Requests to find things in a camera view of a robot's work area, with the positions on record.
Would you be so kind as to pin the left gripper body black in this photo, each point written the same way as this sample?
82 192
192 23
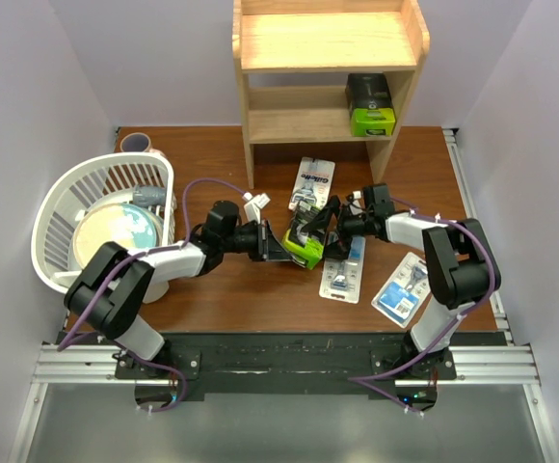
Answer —
251 240

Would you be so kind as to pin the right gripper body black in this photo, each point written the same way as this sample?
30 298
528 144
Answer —
356 225

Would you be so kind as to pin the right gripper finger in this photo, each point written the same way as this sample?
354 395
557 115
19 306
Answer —
338 246
320 219

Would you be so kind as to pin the black green razor box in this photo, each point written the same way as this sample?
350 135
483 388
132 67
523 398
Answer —
370 105
305 247

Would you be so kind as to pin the white Gillette razor blister pack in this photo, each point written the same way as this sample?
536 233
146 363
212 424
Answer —
313 183

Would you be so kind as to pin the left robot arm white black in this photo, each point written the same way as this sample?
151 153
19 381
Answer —
111 288

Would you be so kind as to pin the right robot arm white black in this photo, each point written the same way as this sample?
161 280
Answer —
461 270

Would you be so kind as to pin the wooden two-tier shelf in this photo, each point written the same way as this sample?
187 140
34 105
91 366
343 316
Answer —
309 37

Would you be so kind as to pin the blue razor blister pack centre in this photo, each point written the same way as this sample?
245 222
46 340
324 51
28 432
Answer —
341 279

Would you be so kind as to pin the blue razor blister pack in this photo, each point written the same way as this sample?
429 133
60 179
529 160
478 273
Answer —
402 295
341 279

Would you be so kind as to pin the blue razor blister pack right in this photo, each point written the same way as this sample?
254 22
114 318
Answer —
402 295

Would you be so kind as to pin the grey cup in basket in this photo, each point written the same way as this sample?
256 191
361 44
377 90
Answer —
147 196

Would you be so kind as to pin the white bowl under basket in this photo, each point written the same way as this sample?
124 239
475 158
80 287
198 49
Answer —
155 292

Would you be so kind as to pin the cream and teal plate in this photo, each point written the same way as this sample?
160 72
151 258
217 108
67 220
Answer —
129 225

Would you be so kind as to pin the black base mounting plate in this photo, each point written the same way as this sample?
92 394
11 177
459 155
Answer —
280 363

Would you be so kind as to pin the white plastic slatted basket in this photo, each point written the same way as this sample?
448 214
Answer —
106 179

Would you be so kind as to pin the purple and pink mug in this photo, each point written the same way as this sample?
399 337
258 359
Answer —
135 142

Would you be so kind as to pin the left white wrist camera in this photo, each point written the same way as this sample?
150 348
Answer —
254 204

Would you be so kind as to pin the aluminium frame rail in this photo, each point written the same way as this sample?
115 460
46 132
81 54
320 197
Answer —
483 407

